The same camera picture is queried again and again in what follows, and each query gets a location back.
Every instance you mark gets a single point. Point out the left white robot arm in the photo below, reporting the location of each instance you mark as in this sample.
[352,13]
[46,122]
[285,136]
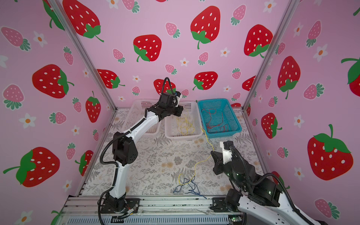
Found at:
[121,151]

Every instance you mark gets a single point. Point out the left white plastic basket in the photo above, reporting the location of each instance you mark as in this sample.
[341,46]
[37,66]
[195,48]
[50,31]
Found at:
[136,113]

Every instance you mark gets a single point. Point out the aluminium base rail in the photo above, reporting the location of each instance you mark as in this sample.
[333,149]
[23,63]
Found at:
[153,210]

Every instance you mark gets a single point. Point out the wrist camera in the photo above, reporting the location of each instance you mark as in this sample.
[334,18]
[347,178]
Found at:
[226,151]
[178,97]

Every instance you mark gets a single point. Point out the left aluminium corner post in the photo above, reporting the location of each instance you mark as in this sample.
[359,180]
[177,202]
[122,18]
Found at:
[81,22]

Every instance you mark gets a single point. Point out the right aluminium corner post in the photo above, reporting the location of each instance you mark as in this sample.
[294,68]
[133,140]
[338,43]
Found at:
[283,24]

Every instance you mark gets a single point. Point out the teal plastic basket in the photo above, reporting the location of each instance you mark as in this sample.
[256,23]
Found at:
[218,118]

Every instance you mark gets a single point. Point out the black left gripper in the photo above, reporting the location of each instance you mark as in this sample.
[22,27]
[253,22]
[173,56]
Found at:
[178,108]

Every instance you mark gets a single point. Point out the middle white plastic basket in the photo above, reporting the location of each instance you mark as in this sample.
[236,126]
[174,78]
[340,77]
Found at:
[187,126]

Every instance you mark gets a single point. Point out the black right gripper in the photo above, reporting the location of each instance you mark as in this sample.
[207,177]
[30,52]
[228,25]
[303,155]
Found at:
[218,159]

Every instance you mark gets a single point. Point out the aluminium corner post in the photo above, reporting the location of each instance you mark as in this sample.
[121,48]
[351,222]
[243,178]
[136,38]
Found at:
[81,22]
[283,24]

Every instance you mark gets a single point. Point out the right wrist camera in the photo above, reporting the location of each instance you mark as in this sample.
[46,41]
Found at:
[226,151]

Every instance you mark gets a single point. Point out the white plastic basket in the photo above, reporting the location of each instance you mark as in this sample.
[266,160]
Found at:
[136,113]
[187,126]

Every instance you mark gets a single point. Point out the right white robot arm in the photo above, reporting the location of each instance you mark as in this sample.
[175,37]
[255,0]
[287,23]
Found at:
[256,195]

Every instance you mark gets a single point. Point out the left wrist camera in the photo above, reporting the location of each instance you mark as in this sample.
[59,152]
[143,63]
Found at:
[178,97]

